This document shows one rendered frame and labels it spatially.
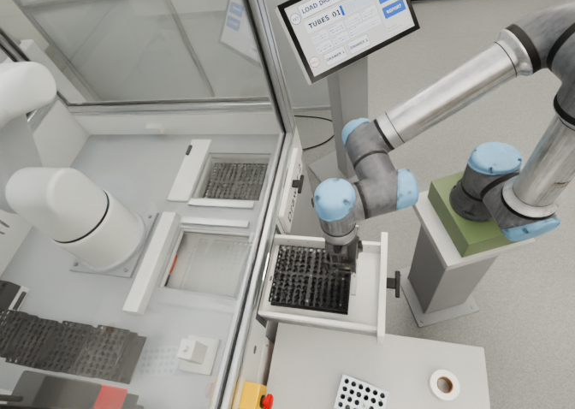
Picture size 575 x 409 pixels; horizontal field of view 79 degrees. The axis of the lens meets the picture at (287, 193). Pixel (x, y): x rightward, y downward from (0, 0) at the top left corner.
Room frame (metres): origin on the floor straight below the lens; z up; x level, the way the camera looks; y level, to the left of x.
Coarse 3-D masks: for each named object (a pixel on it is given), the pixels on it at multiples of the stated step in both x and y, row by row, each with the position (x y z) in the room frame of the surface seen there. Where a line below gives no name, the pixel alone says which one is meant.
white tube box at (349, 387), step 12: (348, 384) 0.11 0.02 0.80; (360, 384) 0.10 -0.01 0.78; (336, 396) 0.09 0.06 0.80; (348, 396) 0.08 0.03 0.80; (360, 396) 0.08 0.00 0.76; (372, 396) 0.07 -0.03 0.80; (384, 396) 0.06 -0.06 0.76; (336, 408) 0.07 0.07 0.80; (348, 408) 0.06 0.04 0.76; (360, 408) 0.05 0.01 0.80; (372, 408) 0.04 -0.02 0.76; (384, 408) 0.03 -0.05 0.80
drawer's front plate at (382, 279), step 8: (384, 232) 0.43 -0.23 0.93; (384, 240) 0.40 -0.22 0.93; (384, 248) 0.38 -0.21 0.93; (384, 256) 0.36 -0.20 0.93; (384, 264) 0.34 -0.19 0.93; (384, 272) 0.32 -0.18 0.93; (384, 280) 0.30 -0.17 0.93; (384, 288) 0.28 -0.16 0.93; (384, 296) 0.26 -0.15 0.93; (384, 304) 0.24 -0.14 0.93; (384, 312) 0.22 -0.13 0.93; (384, 320) 0.20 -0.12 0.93; (384, 328) 0.19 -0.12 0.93
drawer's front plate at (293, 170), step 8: (296, 152) 0.83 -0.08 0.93; (296, 160) 0.81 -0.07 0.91; (288, 168) 0.77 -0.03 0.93; (296, 168) 0.79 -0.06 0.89; (288, 176) 0.74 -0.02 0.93; (296, 176) 0.77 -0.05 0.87; (288, 184) 0.71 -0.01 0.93; (288, 192) 0.68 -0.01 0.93; (296, 192) 0.73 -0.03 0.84; (288, 200) 0.66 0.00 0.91; (280, 208) 0.63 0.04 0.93; (288, 208) 0.64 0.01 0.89; (280, 216) 0.60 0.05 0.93; (288, 224) 0.60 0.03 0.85
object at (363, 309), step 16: (288, 240) 0.53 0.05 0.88; (304, 240) 0.51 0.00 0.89; (320, 240) 0.49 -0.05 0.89; (272, 256) 0.52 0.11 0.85; (368, 256) 0.41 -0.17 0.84; (272, 272) 0.47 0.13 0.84; (368, 272) 0.36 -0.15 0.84; (368, 288) 0.32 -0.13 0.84; (352, 304) 0.29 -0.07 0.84; (368, 304) 0.28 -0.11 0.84; (272, 320) 0.32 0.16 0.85; (288, 320) 0.30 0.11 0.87; (304, 320) 0.28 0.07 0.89; (320, 320) 0.26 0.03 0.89; (336, 320) 0.26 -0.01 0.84; (352, 320) 0.25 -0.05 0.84; (368, 320) 0.24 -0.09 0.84
